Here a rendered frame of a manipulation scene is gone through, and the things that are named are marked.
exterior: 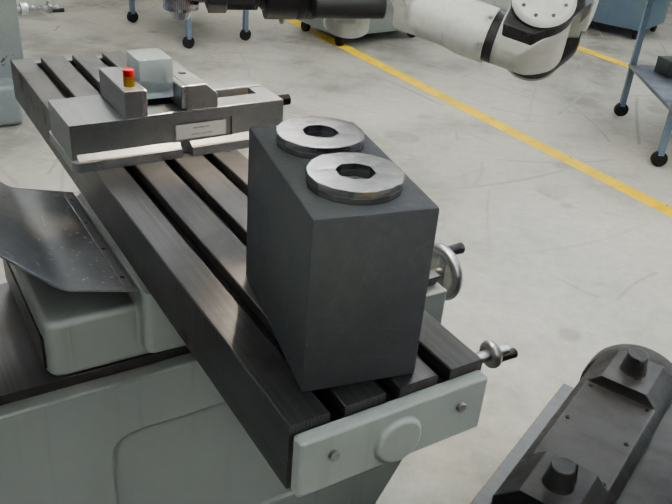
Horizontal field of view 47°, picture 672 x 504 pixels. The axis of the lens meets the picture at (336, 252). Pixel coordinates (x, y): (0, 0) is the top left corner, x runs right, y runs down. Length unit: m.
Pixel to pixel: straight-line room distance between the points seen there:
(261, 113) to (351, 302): 0.63
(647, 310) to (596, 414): 1.56
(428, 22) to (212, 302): 0.46
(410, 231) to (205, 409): 0.63
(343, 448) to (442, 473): 1.33
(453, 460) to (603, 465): 0.85
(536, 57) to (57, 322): 0.70
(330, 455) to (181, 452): 0.56
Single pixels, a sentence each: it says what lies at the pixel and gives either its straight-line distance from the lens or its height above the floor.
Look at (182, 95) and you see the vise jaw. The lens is 1.21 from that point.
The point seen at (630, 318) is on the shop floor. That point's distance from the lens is 2.87.
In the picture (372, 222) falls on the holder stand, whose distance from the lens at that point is 0.67.
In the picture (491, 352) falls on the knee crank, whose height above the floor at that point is 0.55.
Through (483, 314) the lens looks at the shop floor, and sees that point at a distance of 2.69.
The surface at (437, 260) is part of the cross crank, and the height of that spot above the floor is 0.68.
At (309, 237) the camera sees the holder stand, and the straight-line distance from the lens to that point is 0.66.
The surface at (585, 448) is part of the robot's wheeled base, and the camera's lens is 1.34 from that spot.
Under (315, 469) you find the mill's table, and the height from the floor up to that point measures 0.91.
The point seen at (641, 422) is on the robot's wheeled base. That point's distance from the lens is 1.43.
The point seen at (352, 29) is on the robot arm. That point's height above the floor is 1.18.
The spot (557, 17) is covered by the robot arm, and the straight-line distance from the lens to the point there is 1.01.
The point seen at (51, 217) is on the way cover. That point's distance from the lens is 1.20.
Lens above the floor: 1.44
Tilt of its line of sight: 30 degrees down
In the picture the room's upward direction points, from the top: 5 degrees clockwise
